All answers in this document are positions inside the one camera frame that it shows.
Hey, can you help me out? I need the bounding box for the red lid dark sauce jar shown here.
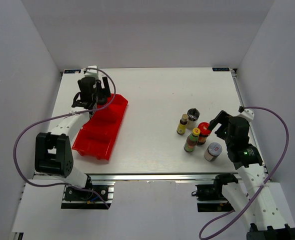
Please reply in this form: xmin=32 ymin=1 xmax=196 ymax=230
xmin=197 ymin=122 xmax=212 ymax=146

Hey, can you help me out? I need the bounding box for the grey lid spice jar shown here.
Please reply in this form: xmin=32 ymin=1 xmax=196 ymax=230
xmin=204 ymin=142 xmax=223 ymax=162

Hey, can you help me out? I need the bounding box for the white grinder bottle black top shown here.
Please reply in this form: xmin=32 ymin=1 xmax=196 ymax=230
xmin=186 ymin=108 xmax=200 ymax=130

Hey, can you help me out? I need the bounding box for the yellow cap green sauce bottle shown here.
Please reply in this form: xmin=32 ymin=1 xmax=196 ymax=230
xmin=183 ymin=127 xmax=201 ymax=153

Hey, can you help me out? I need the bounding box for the small gold cap bottle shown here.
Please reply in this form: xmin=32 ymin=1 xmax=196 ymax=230
xmin=176 ymin=113 xmax=189 ymax=135

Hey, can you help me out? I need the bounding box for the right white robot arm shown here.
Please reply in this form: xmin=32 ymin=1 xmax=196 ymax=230
xmin=208 ymin=107 xmax=295 ymax=240

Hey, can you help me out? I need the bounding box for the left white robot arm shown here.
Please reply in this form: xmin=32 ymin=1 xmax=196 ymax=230
xmin=34 ymin=76 xmax=111 ymax=200

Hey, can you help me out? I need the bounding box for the left blue table label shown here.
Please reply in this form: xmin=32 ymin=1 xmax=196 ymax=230
xmin=63 ymin=69 xmax=81 ymax=74

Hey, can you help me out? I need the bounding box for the blue table label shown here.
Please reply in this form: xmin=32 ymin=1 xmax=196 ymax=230
xmin=63 ymin=69 xmax=81 ymax=74
xmin=212 ymin=67 xmax=230 ymax=72

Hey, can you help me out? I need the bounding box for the red plastic organizer bin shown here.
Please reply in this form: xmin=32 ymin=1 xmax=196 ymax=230
xmin=72 ymin=94 xmax=128 ymax=161

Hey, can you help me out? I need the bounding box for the right blue table label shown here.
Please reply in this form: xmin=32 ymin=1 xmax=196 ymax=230
xmin=212 ymin=67 xmax=230 ymax=72

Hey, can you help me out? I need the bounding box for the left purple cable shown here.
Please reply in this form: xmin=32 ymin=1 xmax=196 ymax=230
xmin=13 ymin=67 xmax=117 ymax=210

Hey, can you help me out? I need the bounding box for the purple cable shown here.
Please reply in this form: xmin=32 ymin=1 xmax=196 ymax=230
xmin=13 ymin=67 xmax=117 ymax=210
xmin=198 ymin=106 xmax=289 ymax=240

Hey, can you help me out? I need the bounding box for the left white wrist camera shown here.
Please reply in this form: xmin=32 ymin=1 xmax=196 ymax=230
xmin=83 ymin=65 xmax=99 ymax=80

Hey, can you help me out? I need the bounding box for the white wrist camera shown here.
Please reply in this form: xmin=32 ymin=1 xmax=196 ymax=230
xmin=83 ymin=65 xmax=99 ymax=80
xmin=238 ymin=106 xmax=255 ymax=123

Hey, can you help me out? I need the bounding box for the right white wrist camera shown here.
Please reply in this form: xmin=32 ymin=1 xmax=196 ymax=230
xmin=238 ymin=106 xmax=255 ymax=123

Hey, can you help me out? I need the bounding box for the aluminium table right rail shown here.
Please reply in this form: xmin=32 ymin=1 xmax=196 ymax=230
xmin=230 ymin=68 xmax=269 ymax=177

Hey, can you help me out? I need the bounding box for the aluminium table rail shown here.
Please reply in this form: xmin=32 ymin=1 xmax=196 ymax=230
xmin=32 ymin=171 xmax=248 ymax=183
xmin=230 ymin=68 xmax=269 ymax=177

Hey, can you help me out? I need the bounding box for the aluminium table front rail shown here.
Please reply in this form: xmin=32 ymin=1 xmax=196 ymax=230
xmin=32 ymin=171 xmax=248 ymax=183

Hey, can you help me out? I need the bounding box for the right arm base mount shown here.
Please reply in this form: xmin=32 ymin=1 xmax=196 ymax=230
xmin=191 ymin=173 xmax=239 ymax=213

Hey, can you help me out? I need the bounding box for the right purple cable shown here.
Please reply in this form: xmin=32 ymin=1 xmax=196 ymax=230
xmin=198 ymin=106 xmax=289 ymax=240

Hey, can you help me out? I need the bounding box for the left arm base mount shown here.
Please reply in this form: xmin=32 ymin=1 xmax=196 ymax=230
xmin=61 ymin=181 xmax=115 ymax=210

